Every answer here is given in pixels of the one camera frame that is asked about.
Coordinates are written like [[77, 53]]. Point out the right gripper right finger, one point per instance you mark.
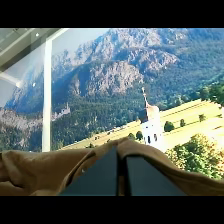
[[150, 180]]

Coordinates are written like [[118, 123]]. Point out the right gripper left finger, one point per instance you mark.
[[96, 180]]

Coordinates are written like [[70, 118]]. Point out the brown garment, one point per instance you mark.
[[36, 170]]

